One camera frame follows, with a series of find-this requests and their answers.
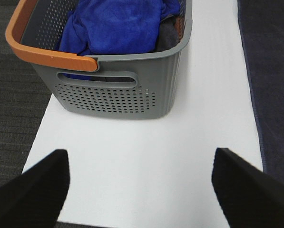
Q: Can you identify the grey towel in basket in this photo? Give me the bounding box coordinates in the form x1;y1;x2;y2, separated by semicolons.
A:
155;16;181;52

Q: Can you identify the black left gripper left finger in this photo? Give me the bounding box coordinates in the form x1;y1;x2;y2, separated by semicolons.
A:
0;150;70;228

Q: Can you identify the grey perforated plastic basket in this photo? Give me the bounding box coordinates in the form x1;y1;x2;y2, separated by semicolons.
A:
20;0;192;119

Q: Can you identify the dark navy towel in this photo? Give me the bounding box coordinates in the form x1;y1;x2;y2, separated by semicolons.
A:
237;0;284;184

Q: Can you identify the orange basket handle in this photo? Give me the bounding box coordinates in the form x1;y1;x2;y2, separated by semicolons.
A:
5;0;98;72

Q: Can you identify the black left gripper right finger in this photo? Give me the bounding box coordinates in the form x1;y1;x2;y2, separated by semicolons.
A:
211;148;284;228

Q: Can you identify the bright blue towel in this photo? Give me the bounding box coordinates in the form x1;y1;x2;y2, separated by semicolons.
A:
58;0;180;81

